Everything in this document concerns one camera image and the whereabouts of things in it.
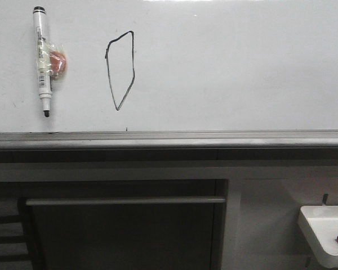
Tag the red round magnet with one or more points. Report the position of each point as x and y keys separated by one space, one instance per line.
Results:
x=57 y=63

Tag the white black whiteboard marker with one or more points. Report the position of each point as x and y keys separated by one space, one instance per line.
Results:
x=42 y=58

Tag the white whiteboard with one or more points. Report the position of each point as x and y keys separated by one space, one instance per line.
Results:
x=172 y=74

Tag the dark cabinet panel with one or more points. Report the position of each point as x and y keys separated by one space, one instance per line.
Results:
x=161 y=224

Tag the white left plastic tray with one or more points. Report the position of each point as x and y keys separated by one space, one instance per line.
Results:
x=319 y=225

